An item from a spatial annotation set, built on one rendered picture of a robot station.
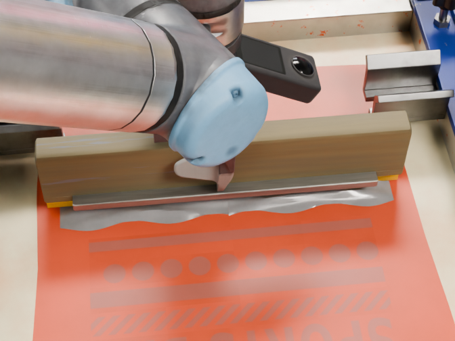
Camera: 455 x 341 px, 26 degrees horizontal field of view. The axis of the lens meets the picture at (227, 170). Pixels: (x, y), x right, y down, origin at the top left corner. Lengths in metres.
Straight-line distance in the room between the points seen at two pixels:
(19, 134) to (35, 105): 0.50
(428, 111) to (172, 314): 0.37
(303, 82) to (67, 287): 0.32
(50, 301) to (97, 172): 0.14
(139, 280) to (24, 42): 0.50
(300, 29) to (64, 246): 0.40
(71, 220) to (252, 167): 0.20
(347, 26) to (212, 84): 0.59
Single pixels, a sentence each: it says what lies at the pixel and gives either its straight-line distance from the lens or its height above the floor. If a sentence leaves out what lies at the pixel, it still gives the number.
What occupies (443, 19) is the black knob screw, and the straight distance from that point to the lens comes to 1.20.
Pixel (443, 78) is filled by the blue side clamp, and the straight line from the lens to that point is 1.15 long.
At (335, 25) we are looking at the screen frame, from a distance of 1.23.
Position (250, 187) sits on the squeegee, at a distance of 1.03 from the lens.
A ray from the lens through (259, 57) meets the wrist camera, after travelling 0.92.
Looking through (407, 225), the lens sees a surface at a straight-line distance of 1.07.
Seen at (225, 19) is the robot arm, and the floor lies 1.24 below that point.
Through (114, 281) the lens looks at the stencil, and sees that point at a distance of 1.02.
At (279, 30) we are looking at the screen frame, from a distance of 1.22.
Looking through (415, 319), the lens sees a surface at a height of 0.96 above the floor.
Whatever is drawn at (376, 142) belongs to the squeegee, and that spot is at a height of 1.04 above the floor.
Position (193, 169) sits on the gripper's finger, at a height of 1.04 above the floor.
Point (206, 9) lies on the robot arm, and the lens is 0.82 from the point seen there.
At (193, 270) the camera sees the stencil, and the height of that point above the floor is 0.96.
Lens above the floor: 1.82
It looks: 52 degrees down
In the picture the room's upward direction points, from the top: straight up
